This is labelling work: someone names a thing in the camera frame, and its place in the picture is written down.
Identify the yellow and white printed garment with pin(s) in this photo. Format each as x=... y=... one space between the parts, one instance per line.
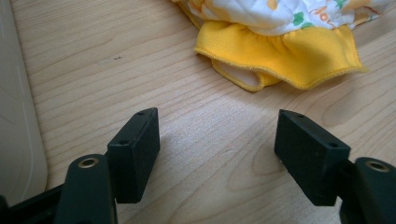
x=280 y=46

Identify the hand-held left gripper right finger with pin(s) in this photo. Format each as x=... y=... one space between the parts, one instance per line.
x=314 y=155

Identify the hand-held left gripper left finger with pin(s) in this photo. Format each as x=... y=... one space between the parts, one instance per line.
x=132 y=158

